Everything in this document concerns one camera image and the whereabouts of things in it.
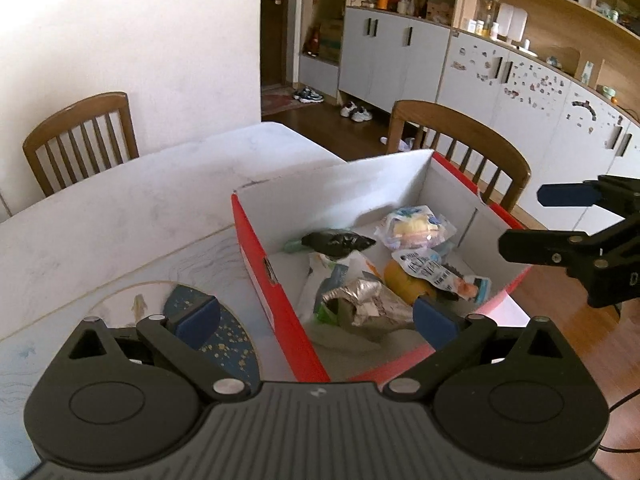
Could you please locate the dark entrance door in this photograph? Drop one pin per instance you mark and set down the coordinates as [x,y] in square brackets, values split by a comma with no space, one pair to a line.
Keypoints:
[277,35]

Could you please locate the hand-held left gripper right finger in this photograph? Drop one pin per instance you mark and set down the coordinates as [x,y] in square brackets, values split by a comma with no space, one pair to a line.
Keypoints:
[434,322]

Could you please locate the white rectangular container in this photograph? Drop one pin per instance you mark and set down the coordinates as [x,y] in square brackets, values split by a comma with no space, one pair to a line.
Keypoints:
[512,22]

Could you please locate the white sausage packet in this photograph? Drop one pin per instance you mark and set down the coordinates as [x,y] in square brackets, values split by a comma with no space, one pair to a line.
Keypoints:
[430,267]

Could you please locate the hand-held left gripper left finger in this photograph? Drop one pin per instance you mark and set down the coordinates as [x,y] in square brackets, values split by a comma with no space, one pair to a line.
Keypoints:
[197,321]

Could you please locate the dark red bottle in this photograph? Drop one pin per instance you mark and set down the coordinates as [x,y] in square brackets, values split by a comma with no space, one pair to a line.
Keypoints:
[312,42]

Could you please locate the patterned doormat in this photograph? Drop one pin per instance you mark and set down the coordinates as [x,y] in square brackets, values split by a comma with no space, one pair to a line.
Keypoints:
[277,102]

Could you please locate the navy gold-flecked fan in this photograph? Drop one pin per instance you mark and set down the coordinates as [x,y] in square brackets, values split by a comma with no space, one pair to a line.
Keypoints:
[230,345]

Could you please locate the red cardboard box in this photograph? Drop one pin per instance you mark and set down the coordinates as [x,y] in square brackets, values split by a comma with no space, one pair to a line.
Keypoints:
[350,190]

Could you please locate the white green snack packet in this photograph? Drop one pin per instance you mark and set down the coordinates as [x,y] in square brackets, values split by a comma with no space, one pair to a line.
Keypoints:
[325,285]

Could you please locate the yellow toy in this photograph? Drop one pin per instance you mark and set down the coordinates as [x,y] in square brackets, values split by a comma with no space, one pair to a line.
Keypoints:
[412,227]

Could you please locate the black bundle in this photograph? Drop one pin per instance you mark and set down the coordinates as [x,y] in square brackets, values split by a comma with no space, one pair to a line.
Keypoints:
[335,242]

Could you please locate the brown silver snack bag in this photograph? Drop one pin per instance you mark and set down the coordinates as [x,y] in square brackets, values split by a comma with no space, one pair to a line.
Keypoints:
[370,305]

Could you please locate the grey wooden wall cabinet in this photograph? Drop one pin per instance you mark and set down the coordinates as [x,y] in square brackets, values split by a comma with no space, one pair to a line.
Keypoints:
[390,60]

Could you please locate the white slipper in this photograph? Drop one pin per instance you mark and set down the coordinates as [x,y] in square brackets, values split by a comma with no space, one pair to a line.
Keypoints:
[397,145]

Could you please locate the brown wooden chair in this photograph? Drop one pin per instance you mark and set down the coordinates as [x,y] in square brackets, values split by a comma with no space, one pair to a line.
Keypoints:
[75,110]
[450,117]

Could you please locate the white marble desktop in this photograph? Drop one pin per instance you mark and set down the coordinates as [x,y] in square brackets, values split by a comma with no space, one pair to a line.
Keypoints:
[150,200]

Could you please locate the white sneaker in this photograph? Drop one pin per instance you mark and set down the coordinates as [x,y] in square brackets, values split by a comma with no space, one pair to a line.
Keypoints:
[362,114]
[348,109]

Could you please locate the large cardboard box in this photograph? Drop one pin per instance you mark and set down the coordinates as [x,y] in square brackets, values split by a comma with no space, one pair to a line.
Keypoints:
[331,40]

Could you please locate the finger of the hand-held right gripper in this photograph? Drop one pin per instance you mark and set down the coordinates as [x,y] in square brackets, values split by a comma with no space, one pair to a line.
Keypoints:
[565,194]
[540,246]

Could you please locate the yellow pastry packet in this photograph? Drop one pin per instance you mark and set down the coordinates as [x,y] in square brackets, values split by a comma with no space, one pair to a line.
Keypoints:
[400,280]

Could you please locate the dark sneaker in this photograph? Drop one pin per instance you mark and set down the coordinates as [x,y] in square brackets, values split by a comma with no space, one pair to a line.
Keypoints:
[315,97]
[301,95]

